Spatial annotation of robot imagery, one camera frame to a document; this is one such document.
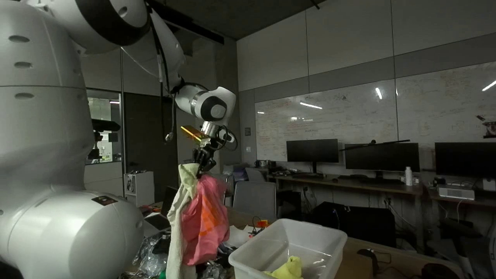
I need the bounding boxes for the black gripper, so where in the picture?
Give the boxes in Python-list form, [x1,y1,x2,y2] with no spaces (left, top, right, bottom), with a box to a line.
[194,138,223,177]

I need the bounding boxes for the peach orange towel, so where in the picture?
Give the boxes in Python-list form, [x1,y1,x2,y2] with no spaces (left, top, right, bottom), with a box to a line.
[197,191,225,237]

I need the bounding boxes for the pink towel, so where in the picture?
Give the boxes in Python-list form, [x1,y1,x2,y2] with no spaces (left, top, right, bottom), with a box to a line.
[180,174,232,268]

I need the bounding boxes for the yellow towel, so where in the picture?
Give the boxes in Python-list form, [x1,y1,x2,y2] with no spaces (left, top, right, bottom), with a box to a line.
[267,254,307,279]

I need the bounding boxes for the white plastic basket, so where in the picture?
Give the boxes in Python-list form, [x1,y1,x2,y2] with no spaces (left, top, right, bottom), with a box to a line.
[226,217,349,279]

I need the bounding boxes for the grey office chair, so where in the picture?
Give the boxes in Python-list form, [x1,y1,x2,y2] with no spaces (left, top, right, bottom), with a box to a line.
[229,167,279,225]

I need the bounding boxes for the dark door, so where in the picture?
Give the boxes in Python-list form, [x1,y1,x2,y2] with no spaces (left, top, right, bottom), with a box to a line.
[122,91,180,203]

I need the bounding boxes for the small white cabinet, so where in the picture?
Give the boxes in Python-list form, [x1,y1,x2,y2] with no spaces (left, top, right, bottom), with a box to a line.
[124,169,156,209]

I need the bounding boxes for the white paper sheet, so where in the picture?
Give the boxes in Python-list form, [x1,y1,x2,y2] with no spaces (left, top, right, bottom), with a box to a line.
[226,223,254,250]

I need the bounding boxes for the crumpled clear plastic bag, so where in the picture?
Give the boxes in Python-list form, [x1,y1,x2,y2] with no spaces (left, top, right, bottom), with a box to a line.
[130,234,169,279]

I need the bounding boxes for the long wooden desk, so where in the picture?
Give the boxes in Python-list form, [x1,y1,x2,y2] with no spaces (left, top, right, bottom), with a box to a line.
[273,174,426,198]
[426,188,496,209]

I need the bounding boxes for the white plastic bottle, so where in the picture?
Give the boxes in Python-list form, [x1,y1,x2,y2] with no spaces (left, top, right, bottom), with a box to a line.
[403,164,415,188]

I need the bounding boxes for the large whiteboard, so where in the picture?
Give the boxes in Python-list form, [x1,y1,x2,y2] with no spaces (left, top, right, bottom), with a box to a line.
[254,60,496,163]

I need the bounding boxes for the white flat device box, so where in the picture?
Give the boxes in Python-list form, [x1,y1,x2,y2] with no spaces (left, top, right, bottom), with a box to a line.
[437,184,477,201]

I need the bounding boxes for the gold wrist camera bar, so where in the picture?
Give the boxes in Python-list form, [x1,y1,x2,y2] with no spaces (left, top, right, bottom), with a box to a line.
[178,124,208,146]

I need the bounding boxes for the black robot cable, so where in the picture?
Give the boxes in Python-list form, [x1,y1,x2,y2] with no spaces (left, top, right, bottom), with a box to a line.
[118,9,180,144]

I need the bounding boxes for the black curved cable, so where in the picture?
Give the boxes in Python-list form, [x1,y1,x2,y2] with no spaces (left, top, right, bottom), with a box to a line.
[355,246,383,279]

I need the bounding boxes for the dark wall-mounted fixture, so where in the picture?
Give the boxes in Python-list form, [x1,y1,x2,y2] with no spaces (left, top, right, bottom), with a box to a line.
[474,113,496,139]

